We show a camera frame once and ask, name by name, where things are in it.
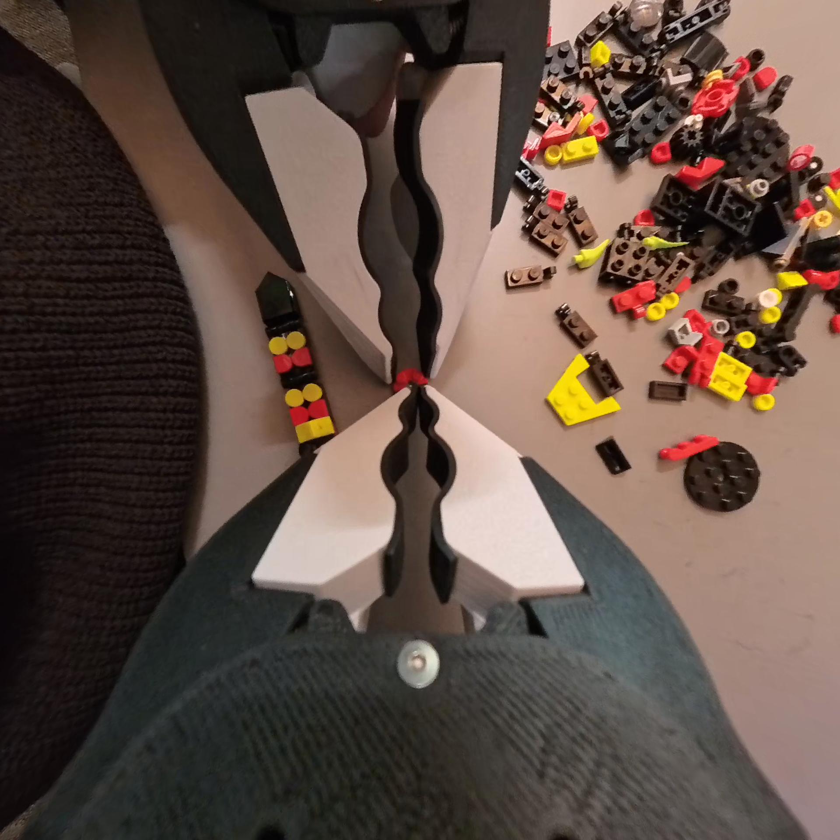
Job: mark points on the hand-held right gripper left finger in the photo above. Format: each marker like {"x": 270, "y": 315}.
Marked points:
{"x": 328, "y": 525}

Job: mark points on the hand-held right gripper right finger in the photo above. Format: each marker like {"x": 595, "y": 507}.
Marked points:
{"x": 505, "y": 525}

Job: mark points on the pile of lego pieces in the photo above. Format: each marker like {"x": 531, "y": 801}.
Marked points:
{"x": 689, "y": 197}

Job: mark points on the red round lego piece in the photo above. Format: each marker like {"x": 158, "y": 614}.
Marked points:
{"x": 410, "y": 377}

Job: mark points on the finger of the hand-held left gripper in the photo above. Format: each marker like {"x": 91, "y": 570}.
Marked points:
{"x": 466, "y": 164}
{"x": 315, "y": 184}

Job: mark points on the black red yellow lego assembly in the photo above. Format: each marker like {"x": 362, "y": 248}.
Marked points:
{"x": 295, "y": 367}

